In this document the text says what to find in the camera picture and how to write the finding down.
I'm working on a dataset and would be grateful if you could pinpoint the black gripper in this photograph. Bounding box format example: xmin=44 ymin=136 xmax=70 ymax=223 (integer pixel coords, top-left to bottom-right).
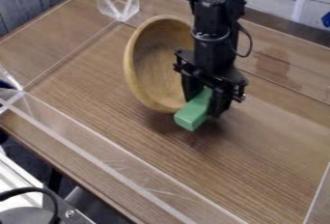
xmin=174 ymin=29 xmax=249 ymax=118

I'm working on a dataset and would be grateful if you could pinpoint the green rectangular block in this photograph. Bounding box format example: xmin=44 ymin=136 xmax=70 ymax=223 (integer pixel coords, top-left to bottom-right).
xmin=174 ymin=88 xmax=211 ymax=131

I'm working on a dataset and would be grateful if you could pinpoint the brown wooden bowl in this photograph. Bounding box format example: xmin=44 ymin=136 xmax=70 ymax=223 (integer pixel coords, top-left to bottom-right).
xmin=123 ymin=15 xmax=194 ymax=113

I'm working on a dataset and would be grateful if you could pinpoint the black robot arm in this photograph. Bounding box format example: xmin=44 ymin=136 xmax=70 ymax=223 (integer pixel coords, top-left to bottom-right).
xmin=174 ymin=0 xmax=249 ymax=117

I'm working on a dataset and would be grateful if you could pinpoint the white container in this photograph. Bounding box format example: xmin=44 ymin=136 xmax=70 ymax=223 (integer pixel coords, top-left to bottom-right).
xmin=291 ymin=0 xmax=330 ymax=30

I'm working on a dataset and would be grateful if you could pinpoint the clear acrylic front barrier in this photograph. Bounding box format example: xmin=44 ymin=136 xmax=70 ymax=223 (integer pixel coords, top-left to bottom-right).
xmin=0 ymin=66 xmax=247 ymax=224

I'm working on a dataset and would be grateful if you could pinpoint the clear acrylic corner bracket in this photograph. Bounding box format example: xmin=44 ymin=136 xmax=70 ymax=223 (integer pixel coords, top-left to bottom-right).
xmin=96 ymin=0 xmax=139 ymax=22

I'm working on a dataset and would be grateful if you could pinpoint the grey metal bracket with screw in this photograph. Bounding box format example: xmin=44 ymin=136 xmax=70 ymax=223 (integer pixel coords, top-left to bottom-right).
xmin=42 ymin=185 xmax=95 ymax=224

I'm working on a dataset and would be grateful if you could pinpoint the black cable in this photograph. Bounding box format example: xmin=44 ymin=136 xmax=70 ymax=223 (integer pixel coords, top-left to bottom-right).
xmin=0 ymin=186 xmax=62 ymax=224

